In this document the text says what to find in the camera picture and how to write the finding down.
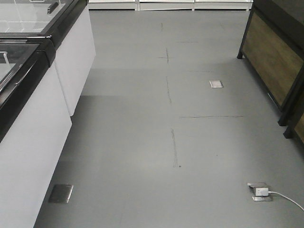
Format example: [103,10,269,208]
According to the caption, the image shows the white power adapter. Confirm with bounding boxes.
[253,187,269,197]

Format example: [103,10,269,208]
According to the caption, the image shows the steel floor plate left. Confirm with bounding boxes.
[48,184,74,204]

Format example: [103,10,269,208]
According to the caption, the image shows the white shelf base far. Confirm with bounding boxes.
[88,0,253,11]

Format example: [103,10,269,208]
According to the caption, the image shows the white chest freezer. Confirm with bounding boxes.
[0,0,95,116]
[0,40,72,228]

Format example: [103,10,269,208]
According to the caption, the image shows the far white chest freezer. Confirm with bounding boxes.
[0,0,95,116]

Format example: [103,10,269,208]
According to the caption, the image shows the steel floor plate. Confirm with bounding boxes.
[209,80,224,88]
[48,184,74,204]

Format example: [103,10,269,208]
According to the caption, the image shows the near white chest freezer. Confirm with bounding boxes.
[0,40,72,228]

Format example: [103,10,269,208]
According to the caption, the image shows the steel floor plate centre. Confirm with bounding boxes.
[209,80,224,88]

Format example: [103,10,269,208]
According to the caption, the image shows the open floor socket box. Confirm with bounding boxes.
[247,182,273,202]

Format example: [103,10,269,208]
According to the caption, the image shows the white power cable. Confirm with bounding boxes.
[267,190,304,212]

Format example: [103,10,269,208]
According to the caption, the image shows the wooden black-framed display stand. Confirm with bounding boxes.
[237,0,304,126]

